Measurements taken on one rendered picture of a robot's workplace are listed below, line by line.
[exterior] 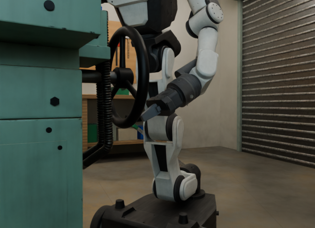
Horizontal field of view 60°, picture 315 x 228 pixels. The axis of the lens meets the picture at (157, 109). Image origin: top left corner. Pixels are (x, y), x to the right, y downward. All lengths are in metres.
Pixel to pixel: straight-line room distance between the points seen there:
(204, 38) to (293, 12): 2.96
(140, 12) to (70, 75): 0.74
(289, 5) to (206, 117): 2.07
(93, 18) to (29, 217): 0.35
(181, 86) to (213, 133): 4.05
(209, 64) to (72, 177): 0.55
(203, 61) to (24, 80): 0.56
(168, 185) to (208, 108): 3.41
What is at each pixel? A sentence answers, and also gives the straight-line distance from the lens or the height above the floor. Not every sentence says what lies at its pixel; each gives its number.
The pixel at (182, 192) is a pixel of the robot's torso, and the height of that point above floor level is 0.28.
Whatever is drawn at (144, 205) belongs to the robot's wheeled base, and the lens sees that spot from 1.62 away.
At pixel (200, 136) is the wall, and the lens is 4.72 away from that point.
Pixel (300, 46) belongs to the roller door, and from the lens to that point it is 3.77.
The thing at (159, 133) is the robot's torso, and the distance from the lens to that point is 1.36.
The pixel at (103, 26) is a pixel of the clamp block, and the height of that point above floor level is 0.92.
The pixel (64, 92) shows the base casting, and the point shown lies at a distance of 0.52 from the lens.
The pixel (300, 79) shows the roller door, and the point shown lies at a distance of 3.70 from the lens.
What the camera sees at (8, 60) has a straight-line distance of 0.53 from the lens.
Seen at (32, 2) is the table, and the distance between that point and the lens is 0.42.
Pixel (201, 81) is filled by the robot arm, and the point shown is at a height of 0.81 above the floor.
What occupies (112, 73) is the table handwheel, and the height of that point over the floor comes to 0.82.
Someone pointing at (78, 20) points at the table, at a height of 0.86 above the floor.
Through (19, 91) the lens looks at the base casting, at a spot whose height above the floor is 0.76.
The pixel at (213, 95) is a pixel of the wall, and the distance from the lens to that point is 4.83.
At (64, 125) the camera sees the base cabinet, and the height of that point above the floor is 0.70.
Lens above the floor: 0.74
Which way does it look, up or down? 1 degrees down
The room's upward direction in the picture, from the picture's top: straight up
